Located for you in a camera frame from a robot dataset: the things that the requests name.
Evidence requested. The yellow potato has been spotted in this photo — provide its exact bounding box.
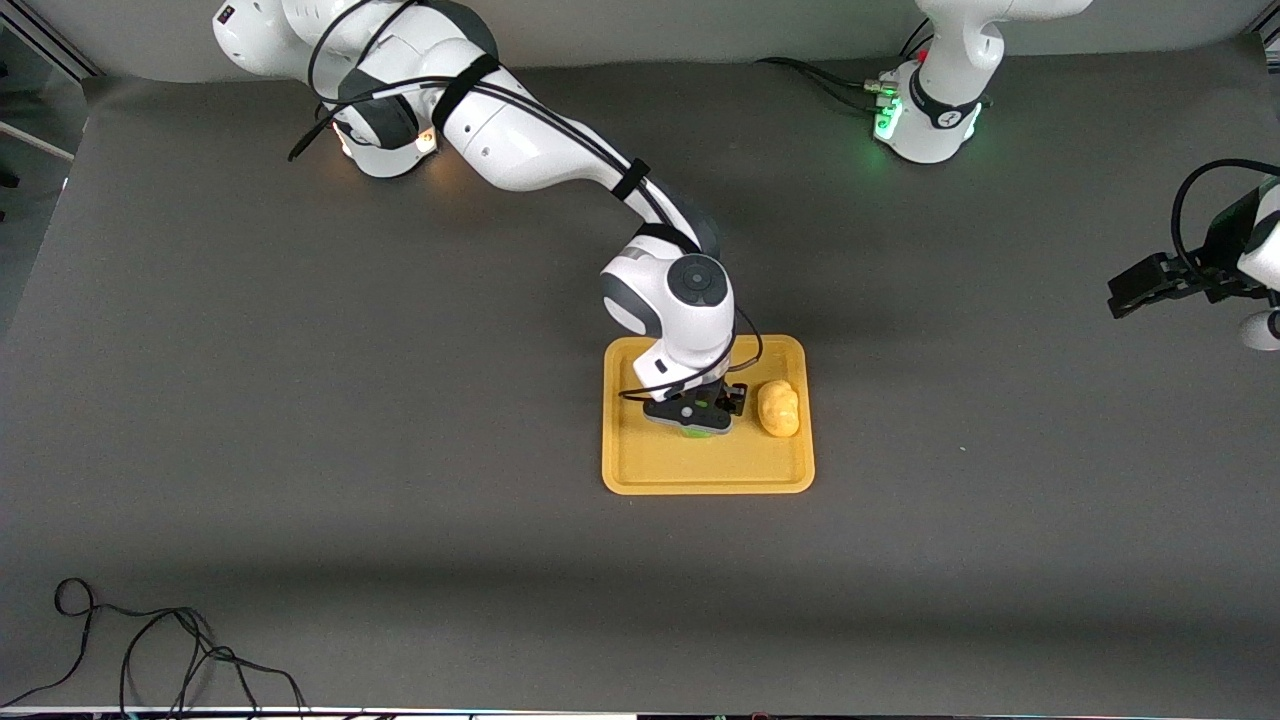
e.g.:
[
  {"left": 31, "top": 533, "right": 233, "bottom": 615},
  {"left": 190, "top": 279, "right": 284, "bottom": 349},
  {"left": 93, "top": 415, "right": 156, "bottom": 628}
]
[{"left": 755, "top": 380, "right": 803, "bottom": 439}]

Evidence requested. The yellow plastic tray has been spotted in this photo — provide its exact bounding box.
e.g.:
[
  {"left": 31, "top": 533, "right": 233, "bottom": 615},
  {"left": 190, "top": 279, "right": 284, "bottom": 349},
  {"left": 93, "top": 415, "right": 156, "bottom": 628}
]
[{"left": 601, "top": 335, "right": 816, "bottom": 496}]

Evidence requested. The dark grey table mat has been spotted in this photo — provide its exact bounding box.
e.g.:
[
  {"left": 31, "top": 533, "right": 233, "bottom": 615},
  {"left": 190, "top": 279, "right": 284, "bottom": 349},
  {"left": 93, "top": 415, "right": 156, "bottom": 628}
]
[{"left": 0, "top": 38, "right": 1280, "bottom": 717}]

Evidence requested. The black left gripper camera cable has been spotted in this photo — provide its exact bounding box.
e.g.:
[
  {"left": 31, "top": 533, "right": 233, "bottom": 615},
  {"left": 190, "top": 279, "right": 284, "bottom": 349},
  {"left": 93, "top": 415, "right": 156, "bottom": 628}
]
[{"left": 1171, "top": 158, "right": 1280, "bottom": 289}]

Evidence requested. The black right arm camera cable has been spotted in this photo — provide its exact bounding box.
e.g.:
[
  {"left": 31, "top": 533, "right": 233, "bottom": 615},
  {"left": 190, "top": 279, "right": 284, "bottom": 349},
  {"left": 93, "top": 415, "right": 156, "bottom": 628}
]
[{"left": 288, "top": 0, "right": 765, "bottom": 403}]

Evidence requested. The black left arm base cable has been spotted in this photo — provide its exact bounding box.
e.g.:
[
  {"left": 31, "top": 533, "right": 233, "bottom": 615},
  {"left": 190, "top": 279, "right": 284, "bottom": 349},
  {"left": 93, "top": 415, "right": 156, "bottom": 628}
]
[{"left": 756, "top": 18, "right": 938, "bottom": 113}]

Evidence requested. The thin black cable on table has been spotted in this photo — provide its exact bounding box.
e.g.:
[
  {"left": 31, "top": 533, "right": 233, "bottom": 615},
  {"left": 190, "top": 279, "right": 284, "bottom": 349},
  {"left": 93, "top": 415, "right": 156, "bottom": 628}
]
[{"left": 0, "top": 577, "right": 311, "bottom": 717}]

